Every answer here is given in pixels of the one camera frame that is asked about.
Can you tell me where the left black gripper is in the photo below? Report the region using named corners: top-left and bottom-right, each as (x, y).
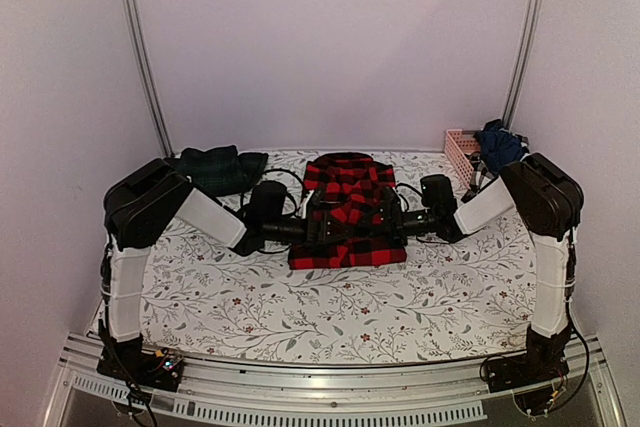
top-left (263, 211), bottom-right (352, 253)

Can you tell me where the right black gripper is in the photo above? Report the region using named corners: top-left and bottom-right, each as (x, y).
top-left (358, 202), bottom-right (439, 251)

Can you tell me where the red black plaid shirt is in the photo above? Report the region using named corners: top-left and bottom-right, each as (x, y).
top-left (288, 152), bottom-right (407, 270)

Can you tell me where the dark green plaid skirt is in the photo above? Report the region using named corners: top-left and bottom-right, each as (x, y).
top-left (166, 145), bottom-right (269, 197)

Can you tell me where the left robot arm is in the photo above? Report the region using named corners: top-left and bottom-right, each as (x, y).
top-left (101, 158), bottom-right (342, 381)

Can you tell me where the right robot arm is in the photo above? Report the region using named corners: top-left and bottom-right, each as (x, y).
top-left (380, 153), bottom-right (584, 383)

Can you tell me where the floral patterned table mat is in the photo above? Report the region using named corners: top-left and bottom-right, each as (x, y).
top-left (97, 148), bottom-right (564, 366)

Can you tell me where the grey white plaid cloth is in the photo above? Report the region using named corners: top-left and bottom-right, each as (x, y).
top-left (462, 160), bottom-right (496, 203)

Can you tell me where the pink plastic basket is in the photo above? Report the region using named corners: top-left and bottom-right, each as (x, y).
top-left (444, 129), bottom-right (480, 186)

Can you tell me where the dark blue garment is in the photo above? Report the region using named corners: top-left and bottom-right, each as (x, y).
top-left (474, 119), bottom-right (530, 175)

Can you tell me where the front aluminium rail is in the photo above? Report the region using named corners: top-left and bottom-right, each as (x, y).
top-left (43, 334), bottom-right (629, 426)

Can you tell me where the left aluminium frame post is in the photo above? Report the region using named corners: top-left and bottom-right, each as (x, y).
top-left (122, 0), bottom-right (175, 157)

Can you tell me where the aluminium frame post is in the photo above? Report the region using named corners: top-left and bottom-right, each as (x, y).
top-left (502, 0), bottom-right (543, 128)
top-left (122, 0), bottom-right (175, 157)

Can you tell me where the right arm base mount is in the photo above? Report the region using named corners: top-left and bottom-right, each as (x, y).
top-left (479, 339), bottom-right (569, 417)

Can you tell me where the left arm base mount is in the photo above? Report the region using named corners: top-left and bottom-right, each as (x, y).
top-left (97, 337), bottom-right (184, 392)

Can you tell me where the right aluminium frame post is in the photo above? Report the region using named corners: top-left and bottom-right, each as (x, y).
top-left (502, 0), bottom-right (543, 128)

